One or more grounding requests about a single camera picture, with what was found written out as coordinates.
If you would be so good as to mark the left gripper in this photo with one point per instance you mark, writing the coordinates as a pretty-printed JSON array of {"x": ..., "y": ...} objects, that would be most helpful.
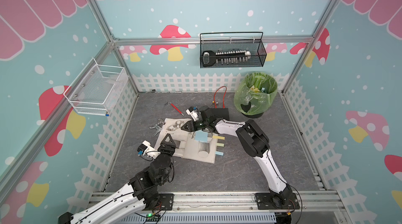
[{"x": 172, "y": 146}]

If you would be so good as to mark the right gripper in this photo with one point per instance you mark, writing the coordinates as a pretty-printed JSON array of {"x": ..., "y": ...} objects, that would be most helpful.
[{"x": 189, "y": 123}]

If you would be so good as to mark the sketch drawing book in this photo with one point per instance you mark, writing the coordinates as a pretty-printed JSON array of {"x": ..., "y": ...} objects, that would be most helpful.
[{"x": 186, "y": 146}]

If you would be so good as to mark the yellow sticky note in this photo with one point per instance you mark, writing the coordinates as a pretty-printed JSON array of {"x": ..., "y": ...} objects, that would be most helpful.
[{"x": 218, "y": 137}]

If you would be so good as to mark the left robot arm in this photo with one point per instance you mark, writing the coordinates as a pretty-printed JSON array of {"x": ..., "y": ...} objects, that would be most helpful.
[{"x": 139, "y": 193}]

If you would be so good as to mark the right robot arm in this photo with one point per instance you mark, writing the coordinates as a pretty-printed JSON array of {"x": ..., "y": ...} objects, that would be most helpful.
[{"x": 253, "y": 140}]

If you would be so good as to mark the small metal clamp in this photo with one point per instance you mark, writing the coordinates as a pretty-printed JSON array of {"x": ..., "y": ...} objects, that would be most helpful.
[{"x": 158, "y": 126}]

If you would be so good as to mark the black flat box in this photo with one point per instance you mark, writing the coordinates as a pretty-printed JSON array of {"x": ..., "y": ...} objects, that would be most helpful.
[{"x": 220, "y": 113}]

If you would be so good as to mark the green bagged trash bin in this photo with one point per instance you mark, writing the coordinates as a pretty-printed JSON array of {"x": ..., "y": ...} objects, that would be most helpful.
[{"x": 255, "y": 94}]

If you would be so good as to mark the black socket bit holder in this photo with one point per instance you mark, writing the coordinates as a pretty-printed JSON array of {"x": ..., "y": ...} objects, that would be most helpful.
[{"x": 210, "y": 58}]

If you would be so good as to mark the green circuit board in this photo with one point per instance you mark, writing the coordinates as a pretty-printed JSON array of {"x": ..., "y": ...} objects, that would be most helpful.
[{"x": 153, "y": 217}]

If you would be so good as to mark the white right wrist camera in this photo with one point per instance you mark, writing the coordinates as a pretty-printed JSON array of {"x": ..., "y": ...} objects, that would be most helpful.
[{"x": 194, "y": 113}]

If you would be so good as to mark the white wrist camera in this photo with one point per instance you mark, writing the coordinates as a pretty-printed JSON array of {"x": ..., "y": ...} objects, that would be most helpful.
[
  {"x": 194, "y": 113},
  {"x": 143, "y": 148}
]

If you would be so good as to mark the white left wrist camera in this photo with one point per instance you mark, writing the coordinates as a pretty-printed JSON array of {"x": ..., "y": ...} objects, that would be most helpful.
[{"x": 143, "y": 148}]

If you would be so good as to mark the red handled tool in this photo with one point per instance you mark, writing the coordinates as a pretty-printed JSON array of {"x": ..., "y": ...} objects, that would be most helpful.
[{"x": 175, "y": 107}]

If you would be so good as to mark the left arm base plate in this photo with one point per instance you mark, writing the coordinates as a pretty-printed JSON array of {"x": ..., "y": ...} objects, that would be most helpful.
[{"x": 163, "y": 202}]

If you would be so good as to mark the black wire wall basket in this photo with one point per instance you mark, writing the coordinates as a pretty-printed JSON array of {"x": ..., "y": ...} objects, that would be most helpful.
[{"x": 232, "y": 49}]

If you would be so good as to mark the white wire wall basket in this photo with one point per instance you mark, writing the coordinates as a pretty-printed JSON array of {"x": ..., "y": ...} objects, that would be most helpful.
[{"x": 97, "y": 90}]

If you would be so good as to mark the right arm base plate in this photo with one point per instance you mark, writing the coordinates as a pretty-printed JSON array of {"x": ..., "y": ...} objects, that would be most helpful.
[{"x": 266, "y": 201}]

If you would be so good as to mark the grey slotted cable duct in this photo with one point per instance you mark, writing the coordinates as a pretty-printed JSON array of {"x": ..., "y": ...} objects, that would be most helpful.
[{"x": 206, "y": 218}]

